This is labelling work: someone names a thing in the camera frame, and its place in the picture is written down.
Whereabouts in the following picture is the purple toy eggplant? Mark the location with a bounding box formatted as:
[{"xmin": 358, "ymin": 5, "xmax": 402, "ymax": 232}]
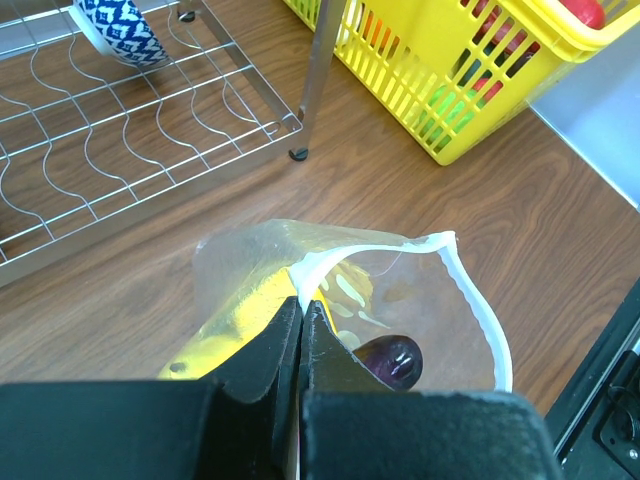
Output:
[{"xmin": 353, "ymin": 335, "xmax": 423, "ymax": 391}]

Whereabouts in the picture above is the yellow toy lemon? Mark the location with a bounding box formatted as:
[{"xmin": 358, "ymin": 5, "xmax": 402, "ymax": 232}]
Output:
[{"xmin": 157, "ymin": 259, "xmax": 376, "ymax": 381}]

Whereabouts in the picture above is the red toy apple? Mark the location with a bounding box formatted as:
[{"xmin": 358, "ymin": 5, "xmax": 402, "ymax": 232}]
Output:
[{"xmin": 560, "ymin": 0, "xmax": 606, "ymax": 30}]

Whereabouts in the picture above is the yellow plastic basket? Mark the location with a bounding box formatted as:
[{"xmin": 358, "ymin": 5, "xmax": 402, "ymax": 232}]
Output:
[{"xmin": 282, "ymin": 0, "xmax": 640, "ymax": 167}]

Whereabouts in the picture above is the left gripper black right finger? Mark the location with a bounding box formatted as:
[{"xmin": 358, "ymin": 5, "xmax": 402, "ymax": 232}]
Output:
[{"xmin": 299, "ymin": 301, "xmax": 562, "ymax": 479}]

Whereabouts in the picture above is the clear zip top bag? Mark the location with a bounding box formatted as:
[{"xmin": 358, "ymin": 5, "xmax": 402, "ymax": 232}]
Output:
[{"xmin": 194, "ymin": 220, "xmax": 513, "ymax": 391}]

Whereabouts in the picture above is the blue patterned bowl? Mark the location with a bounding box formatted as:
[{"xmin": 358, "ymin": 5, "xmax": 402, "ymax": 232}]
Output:
[{"xmin": 68, "ymin": 0, "xmax": 168, "ymax": 68}]

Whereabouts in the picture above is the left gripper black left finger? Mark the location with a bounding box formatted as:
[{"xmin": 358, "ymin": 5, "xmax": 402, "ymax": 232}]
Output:
[{"xmin": 1, "ymin": 297, "xmax": 302, "ymax": 479}]

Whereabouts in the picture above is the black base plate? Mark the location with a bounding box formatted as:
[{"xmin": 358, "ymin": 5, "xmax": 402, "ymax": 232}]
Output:
[{"xmin": 546, "ymin": 284, "xmax": 639, "ymax": 479}]

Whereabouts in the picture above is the metal dish rack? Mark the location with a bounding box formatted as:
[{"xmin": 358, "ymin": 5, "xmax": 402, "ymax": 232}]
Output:
[{"xmin": 1, "ymin": 1, "xmax": 345, "ymax": 285}]

